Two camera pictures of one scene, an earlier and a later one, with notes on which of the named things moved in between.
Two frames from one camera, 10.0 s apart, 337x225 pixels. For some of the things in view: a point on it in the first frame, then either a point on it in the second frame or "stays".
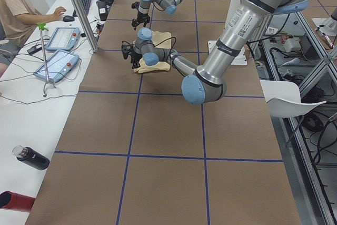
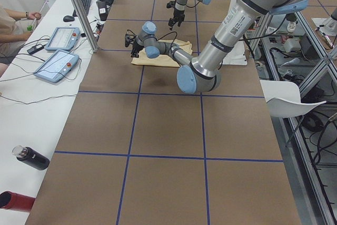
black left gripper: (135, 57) to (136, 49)
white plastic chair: (283, 98) stays
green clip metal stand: (42, 27) to (30, 27)
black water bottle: (30, 157) stays
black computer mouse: (68, 18) stays
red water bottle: (10, 200) stays
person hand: (58, 11) to (35, 15)
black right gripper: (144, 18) to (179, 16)
